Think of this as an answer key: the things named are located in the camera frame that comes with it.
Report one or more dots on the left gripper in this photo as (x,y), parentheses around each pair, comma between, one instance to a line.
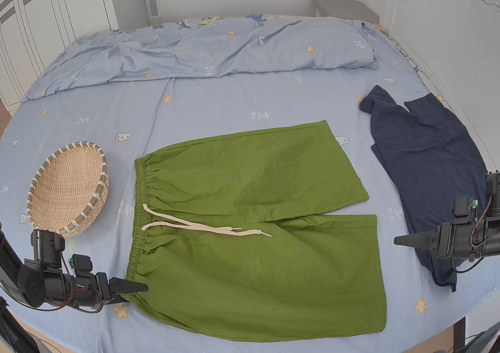
(88,293)

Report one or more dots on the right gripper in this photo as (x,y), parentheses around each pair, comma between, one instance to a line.
(461,242)

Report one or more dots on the green shorts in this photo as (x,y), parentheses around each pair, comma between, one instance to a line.
(254,265)

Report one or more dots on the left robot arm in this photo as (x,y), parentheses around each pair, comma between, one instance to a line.
(31,285)

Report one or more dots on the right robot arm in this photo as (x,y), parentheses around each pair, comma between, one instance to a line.
(494,195)

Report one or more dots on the round woven basket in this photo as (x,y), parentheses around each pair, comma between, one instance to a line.
(66,187)

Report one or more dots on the bed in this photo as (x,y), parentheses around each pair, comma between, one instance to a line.
(234,101)

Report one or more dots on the dark blue T-shirt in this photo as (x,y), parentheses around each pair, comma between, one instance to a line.
(422,156)

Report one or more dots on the grey bedside table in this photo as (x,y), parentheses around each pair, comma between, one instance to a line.
(340,5)

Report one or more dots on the pale blue quilt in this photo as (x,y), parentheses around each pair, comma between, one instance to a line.
(234,50)

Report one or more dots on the white wardrobe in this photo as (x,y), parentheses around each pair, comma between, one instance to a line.
(78,3)

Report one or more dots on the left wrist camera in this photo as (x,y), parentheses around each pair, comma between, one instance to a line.
(82,265)

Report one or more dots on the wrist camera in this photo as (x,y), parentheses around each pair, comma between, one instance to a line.
(463,207)
(82,265)

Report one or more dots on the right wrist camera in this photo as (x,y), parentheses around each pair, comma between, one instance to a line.
(463,207)

